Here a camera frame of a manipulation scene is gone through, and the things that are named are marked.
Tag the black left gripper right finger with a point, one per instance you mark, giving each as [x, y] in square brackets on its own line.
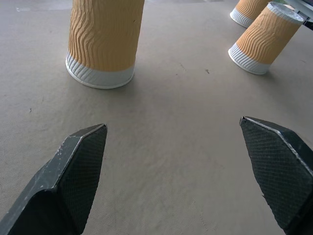
[278, 169]

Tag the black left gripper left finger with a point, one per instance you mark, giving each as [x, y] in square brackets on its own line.
[61, 181]

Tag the orange ripple paper cup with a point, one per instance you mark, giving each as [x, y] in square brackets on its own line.
[104, 39]
[247, 12]
[265, 39]

